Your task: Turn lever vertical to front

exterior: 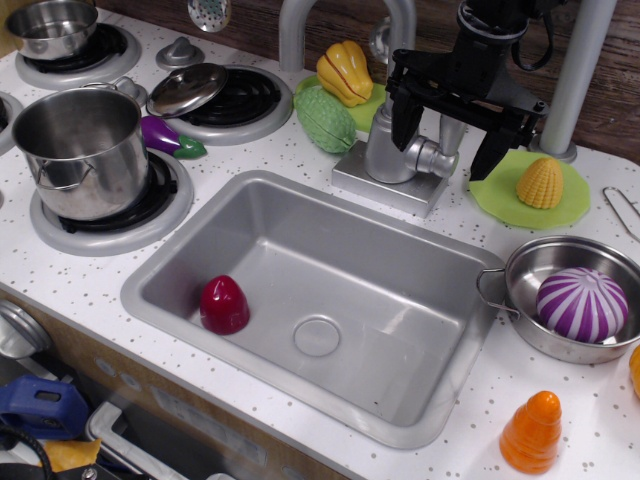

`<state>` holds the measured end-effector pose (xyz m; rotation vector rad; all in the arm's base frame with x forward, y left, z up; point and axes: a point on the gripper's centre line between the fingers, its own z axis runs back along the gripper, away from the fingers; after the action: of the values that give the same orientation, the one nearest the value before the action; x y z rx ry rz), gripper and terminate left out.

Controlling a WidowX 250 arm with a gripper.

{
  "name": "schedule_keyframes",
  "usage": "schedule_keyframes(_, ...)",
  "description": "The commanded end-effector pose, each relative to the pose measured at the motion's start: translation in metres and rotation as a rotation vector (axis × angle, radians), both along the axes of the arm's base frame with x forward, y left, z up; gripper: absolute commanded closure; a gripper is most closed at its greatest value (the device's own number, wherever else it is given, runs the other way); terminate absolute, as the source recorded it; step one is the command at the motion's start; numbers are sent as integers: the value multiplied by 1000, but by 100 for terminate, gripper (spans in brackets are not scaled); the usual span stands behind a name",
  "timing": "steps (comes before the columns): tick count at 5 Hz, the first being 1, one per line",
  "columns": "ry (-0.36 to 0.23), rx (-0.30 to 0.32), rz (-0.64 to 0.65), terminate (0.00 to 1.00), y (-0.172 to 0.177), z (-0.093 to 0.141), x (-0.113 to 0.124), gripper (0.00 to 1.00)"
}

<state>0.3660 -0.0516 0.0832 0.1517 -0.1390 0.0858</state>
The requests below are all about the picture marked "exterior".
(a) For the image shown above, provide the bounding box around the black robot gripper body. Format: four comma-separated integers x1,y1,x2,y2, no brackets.
386,20,546,146

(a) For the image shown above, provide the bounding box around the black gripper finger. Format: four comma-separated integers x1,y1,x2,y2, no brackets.
392,85,426,152
470,112,526,181

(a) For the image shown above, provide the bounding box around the silver faucet lever handle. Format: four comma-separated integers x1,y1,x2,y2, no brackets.
403,114,467,178

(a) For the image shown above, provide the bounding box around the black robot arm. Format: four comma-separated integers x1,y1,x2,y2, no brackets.
386,1,559,181

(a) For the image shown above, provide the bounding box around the grey vertical pole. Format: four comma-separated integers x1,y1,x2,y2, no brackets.
528,0,617,163

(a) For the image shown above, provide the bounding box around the green plate under pepper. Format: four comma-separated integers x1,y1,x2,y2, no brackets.
295,75,386,133

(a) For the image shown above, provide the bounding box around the green plate under corn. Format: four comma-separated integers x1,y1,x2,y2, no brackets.
469,150,590,230

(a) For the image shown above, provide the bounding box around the yellow toy corn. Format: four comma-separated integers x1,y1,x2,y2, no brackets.
516,157,564,210

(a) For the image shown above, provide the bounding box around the silver toy faucet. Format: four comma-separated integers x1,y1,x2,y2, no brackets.
279,0,448,218

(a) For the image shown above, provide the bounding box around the yellow toy bell pepper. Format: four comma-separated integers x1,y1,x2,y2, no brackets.
316,40,373,108

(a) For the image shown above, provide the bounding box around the green toy bitter melon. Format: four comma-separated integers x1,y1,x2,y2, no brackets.
294,88,356,154

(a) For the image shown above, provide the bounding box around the back right stove burner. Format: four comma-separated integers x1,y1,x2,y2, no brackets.
161,66,293,146

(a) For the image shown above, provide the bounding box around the stove burner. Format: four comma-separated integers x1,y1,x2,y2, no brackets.
15,23,141,91
30,149,194,257
161,66,293,146
0,92,23,155

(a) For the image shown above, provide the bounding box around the purple striped toy onion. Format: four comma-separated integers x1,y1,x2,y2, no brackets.
536,267,630,344

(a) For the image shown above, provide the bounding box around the grey toy sink basin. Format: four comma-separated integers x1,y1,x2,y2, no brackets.
121,170,502,449

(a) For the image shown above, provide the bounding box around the metal slotted spoon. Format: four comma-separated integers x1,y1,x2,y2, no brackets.
187,0,232,33

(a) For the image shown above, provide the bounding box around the steel pot lid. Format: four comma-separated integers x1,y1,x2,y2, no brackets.
146,63,229,118

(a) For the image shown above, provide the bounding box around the grey stove knob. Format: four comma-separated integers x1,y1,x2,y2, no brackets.
155,37,205,71

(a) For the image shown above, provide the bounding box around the purple toy eggplant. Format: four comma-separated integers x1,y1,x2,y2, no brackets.
140,116,207,160

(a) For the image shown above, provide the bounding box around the front left stove burner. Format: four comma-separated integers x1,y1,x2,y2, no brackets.
30,149,194,257

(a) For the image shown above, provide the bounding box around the orange toy at edge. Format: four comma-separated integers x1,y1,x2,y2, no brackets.
629,346,640,398

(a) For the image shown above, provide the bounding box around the red toy pepper half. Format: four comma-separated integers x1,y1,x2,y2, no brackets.
200,275,250,335

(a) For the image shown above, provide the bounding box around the back left stove burner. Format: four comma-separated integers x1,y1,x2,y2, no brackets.
15,23,141,91

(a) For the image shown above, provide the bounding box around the orange toy carrot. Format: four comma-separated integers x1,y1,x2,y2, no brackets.
499,391,562,474

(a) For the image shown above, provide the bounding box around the large steel pot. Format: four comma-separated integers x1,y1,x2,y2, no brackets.
12,87,149,221

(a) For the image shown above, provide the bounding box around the small steel pot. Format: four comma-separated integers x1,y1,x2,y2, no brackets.
4,0,99,61

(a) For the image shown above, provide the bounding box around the far left stove burner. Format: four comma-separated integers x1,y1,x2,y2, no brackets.
0,92,23,155

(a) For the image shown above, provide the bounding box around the silver oven knob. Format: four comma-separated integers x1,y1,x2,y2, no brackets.
1,299,53,360

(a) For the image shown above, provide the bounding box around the yellow toy food piece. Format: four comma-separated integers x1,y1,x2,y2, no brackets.
43,439,102,473

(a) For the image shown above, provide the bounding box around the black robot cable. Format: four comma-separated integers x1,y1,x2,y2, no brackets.
511,0,556,72

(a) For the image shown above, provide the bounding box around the metal wire utensil handle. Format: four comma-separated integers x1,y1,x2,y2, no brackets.
602,186,639,242

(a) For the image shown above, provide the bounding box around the steel pan with handle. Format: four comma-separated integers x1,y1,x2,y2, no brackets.
476,236,639,364

